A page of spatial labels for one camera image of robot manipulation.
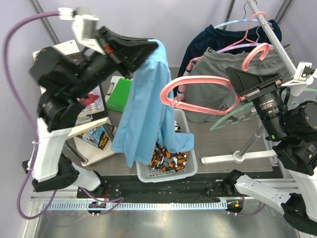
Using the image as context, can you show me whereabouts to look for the pink plastic hanger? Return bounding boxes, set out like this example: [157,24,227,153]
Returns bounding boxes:
[160,43,273,116]

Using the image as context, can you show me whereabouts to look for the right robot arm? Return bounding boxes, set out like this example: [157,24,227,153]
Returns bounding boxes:
[223,67,317,235]

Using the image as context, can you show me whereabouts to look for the green plastic hanger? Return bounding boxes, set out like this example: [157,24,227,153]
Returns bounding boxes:
[210,87,317,131]

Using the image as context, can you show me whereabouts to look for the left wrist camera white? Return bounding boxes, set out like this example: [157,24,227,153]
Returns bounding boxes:
[72,7,105,55]

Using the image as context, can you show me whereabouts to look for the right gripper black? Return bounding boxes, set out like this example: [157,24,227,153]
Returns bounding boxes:
[223,66,286,138]

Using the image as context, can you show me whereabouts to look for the thin pink hanger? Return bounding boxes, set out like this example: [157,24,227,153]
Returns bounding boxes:
[179,25,270,74]

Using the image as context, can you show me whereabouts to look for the light blue hanger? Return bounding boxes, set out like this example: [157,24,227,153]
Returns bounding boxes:
[214,19,258,29]

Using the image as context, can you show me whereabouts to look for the black clipboard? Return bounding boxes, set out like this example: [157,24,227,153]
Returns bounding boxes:
[75,85,108,126]

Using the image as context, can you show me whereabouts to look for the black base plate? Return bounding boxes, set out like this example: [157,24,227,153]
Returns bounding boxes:
[76,173,248,204]

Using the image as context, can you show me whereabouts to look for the white two-tier shelf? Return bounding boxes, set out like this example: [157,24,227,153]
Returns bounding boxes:
[37,40,115,167]

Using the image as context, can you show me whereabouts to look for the green folder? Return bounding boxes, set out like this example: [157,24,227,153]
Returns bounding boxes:
[106,78,132,113]

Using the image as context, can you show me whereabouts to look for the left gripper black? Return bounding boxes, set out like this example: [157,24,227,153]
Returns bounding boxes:
[67,26,159,99]

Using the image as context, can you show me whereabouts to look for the purple hanger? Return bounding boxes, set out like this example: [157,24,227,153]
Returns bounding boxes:
[217,24,274,54]

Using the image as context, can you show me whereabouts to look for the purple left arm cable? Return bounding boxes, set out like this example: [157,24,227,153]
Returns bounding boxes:
[2,7,124,220]

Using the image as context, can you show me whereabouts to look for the white clothes rack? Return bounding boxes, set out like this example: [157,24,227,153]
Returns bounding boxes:
[201,0,306,164]

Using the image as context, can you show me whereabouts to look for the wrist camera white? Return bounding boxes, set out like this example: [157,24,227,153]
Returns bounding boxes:
[282,61,317,89]
[72,7,105,55]

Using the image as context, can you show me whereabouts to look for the red pink comic book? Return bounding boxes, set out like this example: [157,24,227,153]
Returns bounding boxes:
[77,86,105,117]

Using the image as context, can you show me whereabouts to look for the orange camouflage shorts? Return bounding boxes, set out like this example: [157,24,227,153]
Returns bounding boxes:
[149,119,190,173]

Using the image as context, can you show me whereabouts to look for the perforated cable duct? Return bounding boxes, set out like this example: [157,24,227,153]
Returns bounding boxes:
[48,200,227,211]

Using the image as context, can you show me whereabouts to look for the blue comic book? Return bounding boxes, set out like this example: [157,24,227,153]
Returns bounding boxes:
[76,123,116,151]

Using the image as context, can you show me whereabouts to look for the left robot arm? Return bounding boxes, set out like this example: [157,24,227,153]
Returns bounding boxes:
[22,27,158,198]

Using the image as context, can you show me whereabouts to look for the light blue shorts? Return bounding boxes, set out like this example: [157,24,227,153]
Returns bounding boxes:
[111,39,194,167]

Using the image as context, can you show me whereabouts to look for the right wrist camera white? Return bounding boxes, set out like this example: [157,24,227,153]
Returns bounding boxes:
[282,61,317,89]

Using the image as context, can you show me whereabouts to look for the navy blue shorts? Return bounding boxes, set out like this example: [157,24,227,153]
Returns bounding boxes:
[177,19,282,77]

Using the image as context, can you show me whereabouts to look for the white plastic basket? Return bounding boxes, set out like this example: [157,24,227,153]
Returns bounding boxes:
[136,108,198,183]

